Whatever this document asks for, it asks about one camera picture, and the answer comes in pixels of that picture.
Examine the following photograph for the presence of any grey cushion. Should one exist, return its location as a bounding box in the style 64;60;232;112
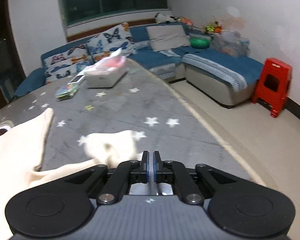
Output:
146;25;190;51

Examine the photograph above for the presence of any orange plush toy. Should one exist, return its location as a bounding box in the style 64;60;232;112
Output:
180;17;193;27

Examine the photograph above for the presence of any right butterfly pillow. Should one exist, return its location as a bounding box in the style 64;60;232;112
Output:
86;22;136;62

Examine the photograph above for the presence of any cream white garment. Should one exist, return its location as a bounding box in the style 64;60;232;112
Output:
0;108;141;239

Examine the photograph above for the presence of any red plastic stool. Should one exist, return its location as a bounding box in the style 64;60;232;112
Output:
252;57;293;118

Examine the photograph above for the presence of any yellow black plush toy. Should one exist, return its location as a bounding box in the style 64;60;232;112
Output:
202;24;220;35

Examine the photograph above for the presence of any green bowl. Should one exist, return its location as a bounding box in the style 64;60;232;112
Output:
190;38;210;49

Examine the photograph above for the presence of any white phone box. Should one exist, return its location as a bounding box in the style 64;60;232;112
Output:
68;75;85;85

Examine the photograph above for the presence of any left butterfly pillow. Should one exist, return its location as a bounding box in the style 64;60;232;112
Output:
44;43;92;84

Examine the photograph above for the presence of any black white plush toy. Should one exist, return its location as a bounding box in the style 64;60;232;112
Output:
154;12;179;24

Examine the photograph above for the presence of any clear plastic toy bin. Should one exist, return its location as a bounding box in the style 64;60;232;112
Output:
210;30;250;57

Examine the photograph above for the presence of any butterfly pillow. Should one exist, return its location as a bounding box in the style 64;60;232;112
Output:
44;43;92;84
86;22;136;62

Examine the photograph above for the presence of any blue sectional sofa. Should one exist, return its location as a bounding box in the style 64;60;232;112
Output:
14;23;263;108

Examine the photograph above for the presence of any white tissue box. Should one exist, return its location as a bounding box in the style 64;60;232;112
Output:
83;48;128;88

